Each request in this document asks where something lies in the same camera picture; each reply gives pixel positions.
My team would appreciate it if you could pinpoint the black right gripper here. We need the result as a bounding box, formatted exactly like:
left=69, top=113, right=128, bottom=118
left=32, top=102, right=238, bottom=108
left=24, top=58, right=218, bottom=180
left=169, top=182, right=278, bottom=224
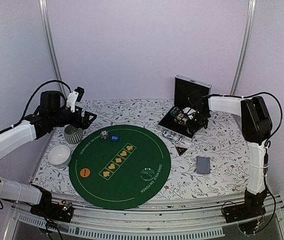
left=186, top=109, right=209, bottom=133

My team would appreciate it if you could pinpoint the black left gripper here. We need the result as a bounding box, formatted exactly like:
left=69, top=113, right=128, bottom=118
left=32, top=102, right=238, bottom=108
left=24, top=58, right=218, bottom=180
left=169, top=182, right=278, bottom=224
left=50, top=105, right=98, bottom=129

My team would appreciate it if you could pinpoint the blue peach chip stack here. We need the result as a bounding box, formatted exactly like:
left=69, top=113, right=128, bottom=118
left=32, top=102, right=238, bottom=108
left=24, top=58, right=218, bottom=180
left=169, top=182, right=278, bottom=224
left=100, top=130, right=108, bottom=140

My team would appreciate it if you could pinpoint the blue small blind button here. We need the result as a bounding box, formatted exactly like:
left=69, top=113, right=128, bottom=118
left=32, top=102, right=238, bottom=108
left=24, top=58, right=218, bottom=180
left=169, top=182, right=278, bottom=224
left=110, top=135, right=120, bottom=142

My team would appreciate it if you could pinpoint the orange big blind button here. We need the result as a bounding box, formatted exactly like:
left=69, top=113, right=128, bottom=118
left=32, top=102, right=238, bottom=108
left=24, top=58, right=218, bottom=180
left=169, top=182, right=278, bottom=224
left=80, top=168, right=91, bottom=178

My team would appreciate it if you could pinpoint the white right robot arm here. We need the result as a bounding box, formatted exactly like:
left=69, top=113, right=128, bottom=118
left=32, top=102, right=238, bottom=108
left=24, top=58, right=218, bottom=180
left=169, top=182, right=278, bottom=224
left=183, top=94, right=273, bottom=218

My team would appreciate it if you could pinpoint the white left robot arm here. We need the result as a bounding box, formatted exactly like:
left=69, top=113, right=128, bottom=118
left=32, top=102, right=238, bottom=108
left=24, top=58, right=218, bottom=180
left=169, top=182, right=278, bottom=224
left=0, top=87, right=97, bottom=217

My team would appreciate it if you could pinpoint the aluminium poker chip case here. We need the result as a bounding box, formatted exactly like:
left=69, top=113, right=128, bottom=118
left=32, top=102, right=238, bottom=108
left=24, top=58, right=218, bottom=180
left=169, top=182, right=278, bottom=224
left=158, top=74, right=212, bottom=144

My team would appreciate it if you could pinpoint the short green chip row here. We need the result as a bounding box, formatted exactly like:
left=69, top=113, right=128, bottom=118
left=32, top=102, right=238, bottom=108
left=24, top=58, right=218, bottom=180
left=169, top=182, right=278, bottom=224
left=170, top=107, right=180, bottom=117

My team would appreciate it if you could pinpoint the triangular all in button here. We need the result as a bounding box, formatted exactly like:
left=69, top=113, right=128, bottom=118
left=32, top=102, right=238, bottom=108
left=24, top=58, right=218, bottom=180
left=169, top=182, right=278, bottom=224
left=175, top=146, right=188, bottom=156

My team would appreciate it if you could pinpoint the white ceramic bowl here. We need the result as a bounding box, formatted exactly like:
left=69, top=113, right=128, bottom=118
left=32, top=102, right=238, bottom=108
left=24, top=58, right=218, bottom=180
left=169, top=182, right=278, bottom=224
left=48, top=145, right=71, bottom=168

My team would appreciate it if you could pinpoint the green round poker mat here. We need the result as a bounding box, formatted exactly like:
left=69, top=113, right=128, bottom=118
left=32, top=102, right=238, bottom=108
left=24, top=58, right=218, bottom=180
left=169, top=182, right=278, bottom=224
left=69, top=125, right=171, bottom=210

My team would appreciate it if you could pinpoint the clear dealer button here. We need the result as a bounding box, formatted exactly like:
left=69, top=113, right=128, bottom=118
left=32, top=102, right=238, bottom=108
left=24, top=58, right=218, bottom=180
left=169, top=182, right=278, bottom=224
left=140, top=167, right=155, bottom=181

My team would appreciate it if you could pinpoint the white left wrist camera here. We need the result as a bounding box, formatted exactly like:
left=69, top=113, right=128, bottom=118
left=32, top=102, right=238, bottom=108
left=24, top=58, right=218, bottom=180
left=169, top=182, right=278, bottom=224
left=66, top=86, right=85, bottom=113

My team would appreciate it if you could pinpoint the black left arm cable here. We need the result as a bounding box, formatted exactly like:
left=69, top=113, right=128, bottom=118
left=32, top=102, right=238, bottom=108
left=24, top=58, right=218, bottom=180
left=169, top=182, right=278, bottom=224
left=0, top=79, right=72, bottom=143

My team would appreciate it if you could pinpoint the front aluminium rail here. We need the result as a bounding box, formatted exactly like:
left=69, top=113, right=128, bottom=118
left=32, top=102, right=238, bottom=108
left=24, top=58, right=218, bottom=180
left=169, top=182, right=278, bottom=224
left=4, top=193, right=284, bottom=240

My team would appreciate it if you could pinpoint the left aluminium frame post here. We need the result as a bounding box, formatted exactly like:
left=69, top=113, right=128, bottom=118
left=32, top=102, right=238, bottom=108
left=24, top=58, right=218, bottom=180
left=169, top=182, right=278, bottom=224
left=38, top=0, right=62, bottom=81

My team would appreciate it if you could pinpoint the aluminium frame post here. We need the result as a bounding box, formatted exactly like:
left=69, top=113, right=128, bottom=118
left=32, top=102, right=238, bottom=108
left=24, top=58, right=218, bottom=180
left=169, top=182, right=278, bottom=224
left=230, top=0, right=257, bottom=95
left=38, top=0, right=62, bottom=81

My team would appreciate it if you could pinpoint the right aluminium frame post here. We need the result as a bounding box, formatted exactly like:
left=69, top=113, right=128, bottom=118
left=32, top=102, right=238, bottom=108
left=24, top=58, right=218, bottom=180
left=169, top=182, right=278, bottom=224
left=230, top=0, right=257, bottom=95

